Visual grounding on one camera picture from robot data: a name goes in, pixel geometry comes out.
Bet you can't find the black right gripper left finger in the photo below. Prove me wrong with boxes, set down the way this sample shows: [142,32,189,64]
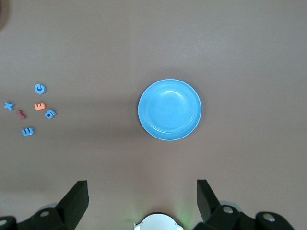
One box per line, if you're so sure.
[0,180,89,230]

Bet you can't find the blue plate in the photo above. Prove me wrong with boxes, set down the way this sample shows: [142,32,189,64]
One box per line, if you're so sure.
[137,79,202,141]

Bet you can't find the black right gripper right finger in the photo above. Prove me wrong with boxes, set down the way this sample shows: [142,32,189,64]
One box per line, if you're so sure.
[194,179,297,230]

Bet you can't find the brown table mat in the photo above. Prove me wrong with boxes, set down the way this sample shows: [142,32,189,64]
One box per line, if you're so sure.
[0,0,307,230]

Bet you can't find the blue foam number nine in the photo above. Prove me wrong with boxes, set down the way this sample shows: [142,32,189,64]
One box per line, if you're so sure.
[44,109,57,120]

